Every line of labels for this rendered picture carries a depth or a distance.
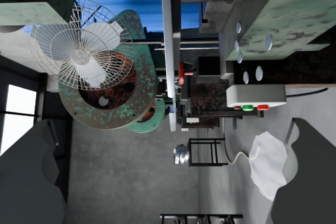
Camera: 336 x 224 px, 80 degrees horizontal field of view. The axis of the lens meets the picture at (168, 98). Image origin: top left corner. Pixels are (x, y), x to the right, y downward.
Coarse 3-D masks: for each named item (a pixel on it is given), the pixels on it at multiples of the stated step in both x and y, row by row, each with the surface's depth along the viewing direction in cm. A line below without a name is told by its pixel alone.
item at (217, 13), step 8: (200, 8) 53; (208, 8) 45; (216, 8) 45; (224, 8) 45; (200, 16) 53; (208, 16) 48; (216, 16) 48; (224, 16) 48; (200, 24) 53; (208, 24) 52; (216, 24) 52; (200, 32) 56; (208, 32) 56
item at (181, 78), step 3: (180, 60) 64; (180, 63) 63; (183, 63) 63; (180, 66) 63; (183, 66) 63; (180, 69) 62; (183, 69) 63; (180, 72) 62; (183, 72) 62; (186, 72) 65; (189, 72) 65; (192, 72) 65; (180, 75) 62; (183, 75) 62; (180, 78) 62; (183, 78) 62; (180, 81) 63; (183, 81) 64
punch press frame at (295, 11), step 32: (0, 0) 46; (32, 0) 45; (64, 0) 51; (256, 0) 32; (288, 0) 28; (320, 0) 28; (224, 32) 52; (256, 32) 37; (288, 32) 37; (320, 32) 37
